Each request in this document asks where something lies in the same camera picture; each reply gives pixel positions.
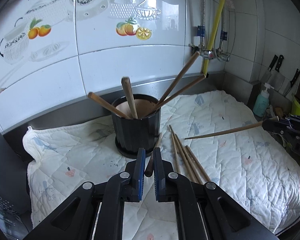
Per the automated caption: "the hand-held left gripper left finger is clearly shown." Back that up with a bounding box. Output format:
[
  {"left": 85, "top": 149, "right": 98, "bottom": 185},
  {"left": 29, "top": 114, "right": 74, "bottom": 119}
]
[{"left": 23, "top": 147, "right": 147, "bottom": 240}]

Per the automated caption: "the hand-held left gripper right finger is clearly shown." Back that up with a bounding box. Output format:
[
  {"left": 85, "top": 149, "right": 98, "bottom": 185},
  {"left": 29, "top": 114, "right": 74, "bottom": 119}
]
[{"left": 153, "top": 147, "right": 279, "bottom": 240}]

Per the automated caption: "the brown wooden chopstick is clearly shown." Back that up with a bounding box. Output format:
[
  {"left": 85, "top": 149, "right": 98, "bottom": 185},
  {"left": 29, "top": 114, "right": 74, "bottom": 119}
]
[
  {"left": 184, "top": 121, "right": 265, "bottom": 140},
  {"left": 176, "top": 134, "right": 204, "bottom": 185},
  {"left": 142, "top": 74, "right": 206, "bottom": 118},
  {"left": 169, "top": 124, "right": 181, "bottom": 175},
  {"left": 185, "top": 145, "right": 212, "bottom": 183},
  {"left": 154, "top": 51, "right": 201, "bottom": 109},
  {"left": 87, "top": 92, "right": 131, "bottom": 120},
  {"left": 144, "top": 134, "right": 163, "bottom": 178},
  {"left": 121, "top": 76, "right": 139, "bottom": 119},
  {"left": 173, "top": 134, "right": 198, "bottom": 183}
]

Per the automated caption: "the black ribbed chopstick holder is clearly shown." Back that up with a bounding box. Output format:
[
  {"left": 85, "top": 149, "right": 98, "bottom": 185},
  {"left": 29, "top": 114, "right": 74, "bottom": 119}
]
[{"left": 111, "top": 94, "right": 162, "bottom": 159}]

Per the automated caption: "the teal soap pump bottle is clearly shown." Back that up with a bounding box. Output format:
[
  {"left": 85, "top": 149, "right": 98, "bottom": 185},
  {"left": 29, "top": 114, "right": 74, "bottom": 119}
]
[{"left": 252, "top": 82, "right": 276, "bottom": 118}]

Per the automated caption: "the white quilted mat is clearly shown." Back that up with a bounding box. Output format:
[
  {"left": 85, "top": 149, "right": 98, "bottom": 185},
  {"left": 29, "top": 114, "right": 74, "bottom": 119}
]
[{"left": 22, "top": 90, "right": 300, "bottom": 240}]

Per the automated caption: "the metal water valve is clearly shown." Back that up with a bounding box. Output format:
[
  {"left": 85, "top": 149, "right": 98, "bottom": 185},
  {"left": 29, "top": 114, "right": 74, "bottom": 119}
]
[
  {"left": 189, "top": 43, "right": 216, "bottom": 60},
  {"left": 215, "top": 48, "right": 231, "bottom": 62}
]

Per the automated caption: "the grey blender base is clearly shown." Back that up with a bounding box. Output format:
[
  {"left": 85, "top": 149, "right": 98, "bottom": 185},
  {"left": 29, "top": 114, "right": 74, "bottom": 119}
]
[{"left": 0, "top": 129, "right": 32, "bottom": 217}]

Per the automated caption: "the black-handled kitchen knife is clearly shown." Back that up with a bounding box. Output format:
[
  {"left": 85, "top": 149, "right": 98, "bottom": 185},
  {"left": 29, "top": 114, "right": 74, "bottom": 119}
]
[
  {"left": 261, "top": 54, "right": 278, "bottom": 81},
  {"left": 283, "top": 68, "right": 300, "bottom": 97}
]

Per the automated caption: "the black-handled cleaver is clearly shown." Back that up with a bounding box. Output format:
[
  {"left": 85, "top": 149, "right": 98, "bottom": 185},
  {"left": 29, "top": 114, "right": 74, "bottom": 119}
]
[{"left": 267, "top": 55, "right": 291, "bottom": 92}]

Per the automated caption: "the braided metal hose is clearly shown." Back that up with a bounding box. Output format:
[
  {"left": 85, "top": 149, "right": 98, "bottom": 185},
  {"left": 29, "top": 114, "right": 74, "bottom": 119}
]
[
  {"left": 197, "top": 0, "right": 206, "bottom": 51},
  {"left": 219, "top": 11, "right": 227, "bottom": 53}
]

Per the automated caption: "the yellow gas hose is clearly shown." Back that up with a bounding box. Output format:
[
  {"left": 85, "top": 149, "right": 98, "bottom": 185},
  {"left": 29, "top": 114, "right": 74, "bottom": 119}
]
[{"left": 201, "top": 0, "right": 229, "bottom": 75}]

